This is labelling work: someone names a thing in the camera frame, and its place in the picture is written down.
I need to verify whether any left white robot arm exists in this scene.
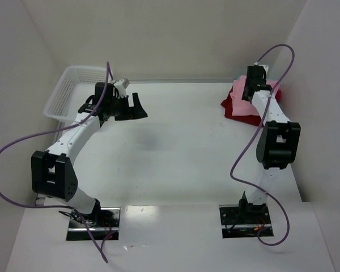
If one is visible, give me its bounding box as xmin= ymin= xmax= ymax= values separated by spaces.
xmin=31 ymin=79 xmax=148 ymax=226

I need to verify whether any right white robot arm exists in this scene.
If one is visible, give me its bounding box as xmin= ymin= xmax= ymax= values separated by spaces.
xmin=239 ymin=65 xmax=301 ymax=224

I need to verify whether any white plastic basket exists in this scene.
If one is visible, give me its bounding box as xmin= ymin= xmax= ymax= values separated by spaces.
xmin=44 ymin=66 xmax=106 ymax=124

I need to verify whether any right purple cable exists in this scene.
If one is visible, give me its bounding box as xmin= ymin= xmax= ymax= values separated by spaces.
xmin=229 ymin=43 xmax=296 ymax=247

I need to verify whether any pink t shirt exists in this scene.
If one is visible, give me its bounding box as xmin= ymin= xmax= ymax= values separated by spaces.
xmin=231 ymin=74 xmax=281 ymax=117

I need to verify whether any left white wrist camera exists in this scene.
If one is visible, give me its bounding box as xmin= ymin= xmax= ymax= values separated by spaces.
xmin=113 ymin=78 xmax=130 ymax=98

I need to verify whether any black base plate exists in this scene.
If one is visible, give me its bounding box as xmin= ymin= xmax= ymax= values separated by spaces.
xmin=219 ymin=205 xmax=274 ymax=239
xmin=62 ymin=207 xmax=121 ymax=241

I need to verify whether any purple cable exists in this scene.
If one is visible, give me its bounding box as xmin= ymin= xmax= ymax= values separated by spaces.
xmin=0 ymin=61 xmax=116 ymax=264
xmin=229 ymin=43 xmax=296 ymax=247

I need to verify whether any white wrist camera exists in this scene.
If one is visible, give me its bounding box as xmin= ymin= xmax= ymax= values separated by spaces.
xmin=253 ymin=61 xmax=270 ymax=77
xmin=113 ymin=78 xmax=130 ymax=98

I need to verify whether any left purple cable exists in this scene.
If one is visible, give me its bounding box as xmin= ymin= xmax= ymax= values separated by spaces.
xmin=0 ymin=61 xmax=116 ymax=264

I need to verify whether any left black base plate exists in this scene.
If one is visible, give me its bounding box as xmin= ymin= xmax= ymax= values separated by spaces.
xmin=62 ymin=207 xmax=121 ymax=241

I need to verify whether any red t shirt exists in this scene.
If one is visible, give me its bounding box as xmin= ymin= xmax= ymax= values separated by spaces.
xmin=220 ymin=87 xmax=282 ymax=127

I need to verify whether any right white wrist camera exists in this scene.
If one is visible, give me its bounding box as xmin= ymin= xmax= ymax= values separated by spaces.
xmin=253 ymin=61 xmax=270 ymax=77

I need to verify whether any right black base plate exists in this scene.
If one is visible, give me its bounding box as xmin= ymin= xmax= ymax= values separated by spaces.
xmin=219 ymin=205 xmax=274 ymax=239

